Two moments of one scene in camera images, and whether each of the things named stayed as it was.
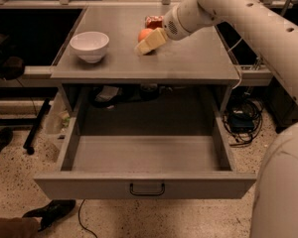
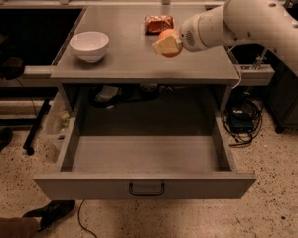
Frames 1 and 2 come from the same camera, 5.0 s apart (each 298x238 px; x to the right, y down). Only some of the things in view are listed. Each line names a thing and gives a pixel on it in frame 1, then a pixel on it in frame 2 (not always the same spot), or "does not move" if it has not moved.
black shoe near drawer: (55, 210) does not move
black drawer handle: (146, 193) does not move
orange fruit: (143, 33) -> (170, 33)
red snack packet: (154, 22) does not move
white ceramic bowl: (89, 46) does not move
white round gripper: (173, 24) -> (190, 36)
